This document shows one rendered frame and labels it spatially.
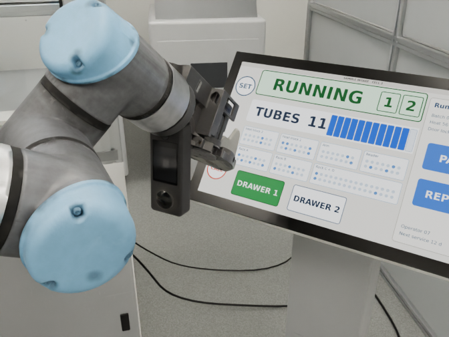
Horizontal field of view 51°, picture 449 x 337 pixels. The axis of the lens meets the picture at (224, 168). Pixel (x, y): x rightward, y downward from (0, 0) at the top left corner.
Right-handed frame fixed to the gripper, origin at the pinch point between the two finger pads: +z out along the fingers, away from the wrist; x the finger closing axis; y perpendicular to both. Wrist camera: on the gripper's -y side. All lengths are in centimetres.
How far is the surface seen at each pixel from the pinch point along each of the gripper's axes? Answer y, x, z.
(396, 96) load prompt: 21.6, -18.6, 15.0
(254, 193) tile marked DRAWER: -0.5, 0.2, 14.9
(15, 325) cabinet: -47, 58, 32
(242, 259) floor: -15, 52, 152
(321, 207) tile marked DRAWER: 0.2, -12.0, 14.9
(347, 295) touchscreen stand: -12.4, -16.8, 35.5
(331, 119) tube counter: 15.6, -9.1, 14.9
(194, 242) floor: -15, 80, 152
